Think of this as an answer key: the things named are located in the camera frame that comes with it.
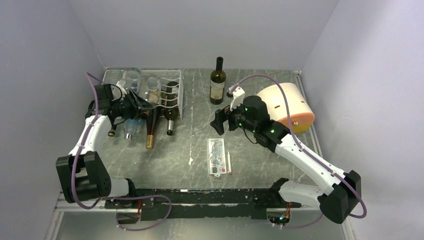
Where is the cream cylindrical drum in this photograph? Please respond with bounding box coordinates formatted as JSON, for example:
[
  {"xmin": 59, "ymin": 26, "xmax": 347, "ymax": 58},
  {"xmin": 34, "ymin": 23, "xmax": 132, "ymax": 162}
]
[{"xmin": 256, "ymin": 82, "xmax": 315, "ymax": 134}]

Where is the clear bottle with cork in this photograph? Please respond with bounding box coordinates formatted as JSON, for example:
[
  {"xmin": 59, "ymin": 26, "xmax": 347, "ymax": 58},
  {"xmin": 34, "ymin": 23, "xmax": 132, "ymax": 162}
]
[{"xmin": 105, "ymin": 69, "xmax": 141, "ymax": 141}]

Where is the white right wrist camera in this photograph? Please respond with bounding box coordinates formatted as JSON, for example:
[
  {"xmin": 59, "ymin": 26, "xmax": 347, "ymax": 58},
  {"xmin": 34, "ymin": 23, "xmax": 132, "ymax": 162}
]
[{"xmin": 227, "ymin": 86, "xmax": 245, "ymax": 112}]

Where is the aluminium frame rail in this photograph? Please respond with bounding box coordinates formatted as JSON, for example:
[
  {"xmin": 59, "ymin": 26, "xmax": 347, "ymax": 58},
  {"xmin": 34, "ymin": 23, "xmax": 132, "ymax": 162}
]
[{"xmin": 44, "ymin": 192, "xmax": 111, "ymax": 240}]

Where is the white pen red tip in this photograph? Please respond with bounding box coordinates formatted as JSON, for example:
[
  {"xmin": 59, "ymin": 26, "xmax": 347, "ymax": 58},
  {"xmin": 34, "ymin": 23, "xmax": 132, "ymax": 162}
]
[{"xmin": 227, "ymin": 151, "xmax": 233, "ymax": 175}]

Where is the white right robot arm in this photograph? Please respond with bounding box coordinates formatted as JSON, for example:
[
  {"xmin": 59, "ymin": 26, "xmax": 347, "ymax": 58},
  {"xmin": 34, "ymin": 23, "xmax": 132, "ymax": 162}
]
[{"xmin": 210, "ymin": 95, "xmax": 362, "ymax": 224}]

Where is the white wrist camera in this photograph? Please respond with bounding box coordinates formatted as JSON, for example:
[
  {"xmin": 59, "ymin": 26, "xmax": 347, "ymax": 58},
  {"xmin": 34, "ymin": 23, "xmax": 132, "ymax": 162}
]
[
  {"xmin": 115, "ymin": 86, "xmax": 127, "ymax": 97},
  {"xmin": 227, "ymin": 86, "xmax": 245, "ymax": 112}
]

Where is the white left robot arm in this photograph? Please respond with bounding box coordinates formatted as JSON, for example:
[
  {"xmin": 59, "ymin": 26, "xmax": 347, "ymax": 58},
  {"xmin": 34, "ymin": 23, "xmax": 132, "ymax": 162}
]
[{"xmin": 55, "ymin": 84, "xmax": 155, "ymax": 208}]

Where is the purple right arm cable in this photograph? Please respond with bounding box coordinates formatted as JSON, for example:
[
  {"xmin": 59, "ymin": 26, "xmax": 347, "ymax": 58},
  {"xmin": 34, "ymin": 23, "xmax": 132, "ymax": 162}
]
[{"xmin": 228, "ymin": 74, "xmax": 368, "ymax": 230}]

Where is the dark green labelled wine bottle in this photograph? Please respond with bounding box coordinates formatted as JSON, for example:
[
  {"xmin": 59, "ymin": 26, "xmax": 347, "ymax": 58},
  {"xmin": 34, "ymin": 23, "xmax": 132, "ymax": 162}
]
[{"xmin": 209, "ymin": 56, "xmax": 227, "ymax": 105}]

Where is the brown bottle gold foil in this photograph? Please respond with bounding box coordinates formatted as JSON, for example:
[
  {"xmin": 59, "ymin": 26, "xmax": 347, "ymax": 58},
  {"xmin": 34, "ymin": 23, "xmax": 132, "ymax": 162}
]
[{"xmin": 145, "ymin": 93, "xmax": 162, "ymax": 150}]

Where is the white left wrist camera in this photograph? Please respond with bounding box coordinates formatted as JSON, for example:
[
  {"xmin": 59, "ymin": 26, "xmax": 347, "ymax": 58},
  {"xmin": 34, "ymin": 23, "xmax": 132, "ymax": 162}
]
[{"xmin": 115, "ymin": 86, "xmax": 127, "ymax": 97}]

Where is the blue wine bottle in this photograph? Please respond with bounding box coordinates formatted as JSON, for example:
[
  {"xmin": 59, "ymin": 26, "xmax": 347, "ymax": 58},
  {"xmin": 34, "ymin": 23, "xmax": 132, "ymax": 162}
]
[{"xmin": 124, "ymin": 83, "xmax": 139, "ymax": 141}]

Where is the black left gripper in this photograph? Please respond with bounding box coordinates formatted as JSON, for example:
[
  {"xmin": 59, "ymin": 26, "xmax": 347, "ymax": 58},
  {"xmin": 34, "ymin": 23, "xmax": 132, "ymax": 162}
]
[{"xmin": 111, "ymin": 89, "xmax": 157, "ymax": 121}]

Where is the printed card package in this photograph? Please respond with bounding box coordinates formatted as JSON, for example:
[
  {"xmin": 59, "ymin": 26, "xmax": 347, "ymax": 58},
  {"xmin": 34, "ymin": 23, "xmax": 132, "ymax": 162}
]
[{"xmin": 207, "ymin": 138, "xmax": 227, "ymax": 178}]

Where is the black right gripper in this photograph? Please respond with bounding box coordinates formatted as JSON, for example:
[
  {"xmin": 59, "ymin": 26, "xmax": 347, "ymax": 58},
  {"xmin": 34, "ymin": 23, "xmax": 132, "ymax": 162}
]
[{"xmin": 210, "ymin": 97, "xmax": 258, "ymax": 135}]

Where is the white wire wine rack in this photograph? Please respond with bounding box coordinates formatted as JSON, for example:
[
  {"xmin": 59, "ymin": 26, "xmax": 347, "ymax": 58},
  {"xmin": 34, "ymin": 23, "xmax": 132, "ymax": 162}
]
[{"xmin": 102, "ymin": 67, "xmax": 184, "ymax": 119}]

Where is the dark bottle silver neck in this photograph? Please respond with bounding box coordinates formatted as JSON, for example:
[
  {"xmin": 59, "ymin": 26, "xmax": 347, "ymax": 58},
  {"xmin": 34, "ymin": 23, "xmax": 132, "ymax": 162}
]
[{"xmin": 164, "ymin": 81, "xmax": 179, "ymax": 136}]

